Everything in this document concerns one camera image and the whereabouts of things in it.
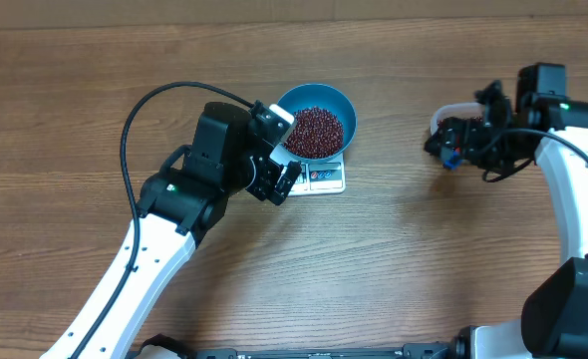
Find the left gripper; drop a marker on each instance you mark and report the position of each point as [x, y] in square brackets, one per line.
[264, 188]

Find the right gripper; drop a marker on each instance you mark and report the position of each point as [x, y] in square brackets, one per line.
[465, 134]

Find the orange measuring scoop blue handle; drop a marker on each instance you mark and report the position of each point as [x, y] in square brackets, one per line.
[452, 160]

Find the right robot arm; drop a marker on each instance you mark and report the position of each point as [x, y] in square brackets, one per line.
[542, 125]

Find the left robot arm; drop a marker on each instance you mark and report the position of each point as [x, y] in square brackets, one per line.
[178, 205]

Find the white digital kitchen scale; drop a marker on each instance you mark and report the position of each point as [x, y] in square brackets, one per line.
[323, 178]

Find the red beans in bowl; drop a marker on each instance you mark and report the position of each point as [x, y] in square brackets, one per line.
[318, 134]

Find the blue metal bowl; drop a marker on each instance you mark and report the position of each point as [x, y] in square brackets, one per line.
[325, 97]

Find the clear plastic container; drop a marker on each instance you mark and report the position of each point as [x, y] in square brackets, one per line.
[459, 110]

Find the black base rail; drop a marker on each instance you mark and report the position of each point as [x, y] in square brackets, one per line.
[164, 347]

